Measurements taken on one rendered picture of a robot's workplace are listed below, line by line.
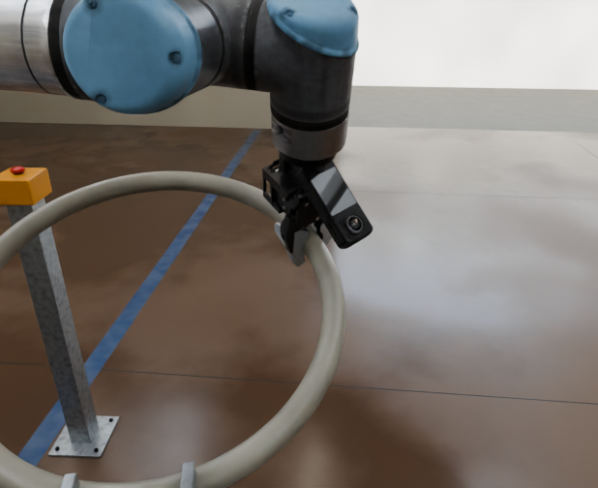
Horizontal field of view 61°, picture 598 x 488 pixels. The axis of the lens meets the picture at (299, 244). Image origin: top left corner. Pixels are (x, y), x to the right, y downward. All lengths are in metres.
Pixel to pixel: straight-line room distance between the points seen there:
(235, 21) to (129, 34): 0.16
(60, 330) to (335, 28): 1.59
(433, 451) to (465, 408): 0.29
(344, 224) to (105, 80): 0.32
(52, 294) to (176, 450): 0.76
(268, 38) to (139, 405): 1.99
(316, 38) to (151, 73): 0.17
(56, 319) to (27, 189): 0.47
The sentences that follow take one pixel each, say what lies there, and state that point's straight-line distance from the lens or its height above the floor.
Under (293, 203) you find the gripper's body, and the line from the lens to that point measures 0.65.
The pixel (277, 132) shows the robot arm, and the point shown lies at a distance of 0.59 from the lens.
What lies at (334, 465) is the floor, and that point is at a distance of 2.06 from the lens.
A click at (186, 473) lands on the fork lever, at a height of 1.17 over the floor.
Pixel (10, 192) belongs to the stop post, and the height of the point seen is 1.04.
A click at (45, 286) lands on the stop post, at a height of 0.71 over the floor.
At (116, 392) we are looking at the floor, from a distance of 2.45.
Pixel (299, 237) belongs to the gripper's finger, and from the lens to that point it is 0.70.
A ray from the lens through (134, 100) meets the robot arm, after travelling 0.42.
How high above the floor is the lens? 1.58
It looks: 27 degrees down
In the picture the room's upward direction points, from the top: straight up
